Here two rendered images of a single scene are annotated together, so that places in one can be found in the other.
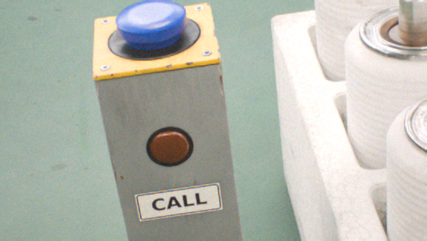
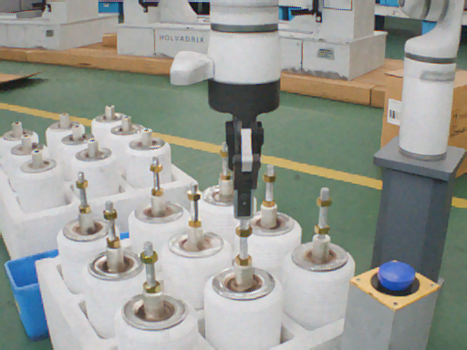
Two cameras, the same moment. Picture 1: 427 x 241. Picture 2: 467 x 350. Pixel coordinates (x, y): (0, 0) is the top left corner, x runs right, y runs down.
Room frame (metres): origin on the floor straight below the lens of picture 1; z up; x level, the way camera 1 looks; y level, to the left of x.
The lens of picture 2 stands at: (0.86, 0.35, 0.62)
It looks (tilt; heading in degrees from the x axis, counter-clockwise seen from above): 22 degrees down; 239
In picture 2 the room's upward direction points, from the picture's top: straight up
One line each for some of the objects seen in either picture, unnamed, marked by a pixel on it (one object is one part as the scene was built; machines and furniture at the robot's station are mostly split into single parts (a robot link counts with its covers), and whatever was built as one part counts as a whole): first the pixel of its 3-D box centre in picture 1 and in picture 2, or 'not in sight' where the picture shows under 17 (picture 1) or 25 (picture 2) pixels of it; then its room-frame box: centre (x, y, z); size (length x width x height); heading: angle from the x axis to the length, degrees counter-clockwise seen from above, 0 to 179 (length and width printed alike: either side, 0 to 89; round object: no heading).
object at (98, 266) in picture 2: not in sight; (116, 265); (0.67, -0.26, 0.25); 0.08 x 0.08 x 0.01
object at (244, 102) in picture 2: not in sight; (243, 113); (0.55, -0.15, 0.46); 0.08 x 0.08 x 0.09
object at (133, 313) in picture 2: not in sight; (154, 311); (0.67, -0.14, 0.25); 0.08 x 0.08 x 0.01
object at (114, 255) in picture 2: not in sight; (114, 256); (0.67, -0.26, 0.26); 0.02 x 0.02 x 0.03
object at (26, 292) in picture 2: not in sight; (88, 283); (0.65, -0.54, 0.06); 0.30 x 0.11 x 0.12; 1
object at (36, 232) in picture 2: not in sight; (84, 207); (0.57, -0.81, 0.09); 0.39 x 0.39 x 0.18; 0
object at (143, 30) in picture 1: (152, 28); (396, 278); (0.48, 0.03, 0.32); 0.04 x 0.04 x 0.02
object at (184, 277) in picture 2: not in sight; (198, 299); (0.56, -0.26, 0.16); 0.10 x 0.10 x 0.18
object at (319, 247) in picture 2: not in sight; (320, 248); (0.44, -0.15, 0.26); 0.02 x 0.02 x 0.03
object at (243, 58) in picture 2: not in sight; (226, 47); (0.57, -0.15, 0.53); 0.11 x 0.09 x 0.06; 151
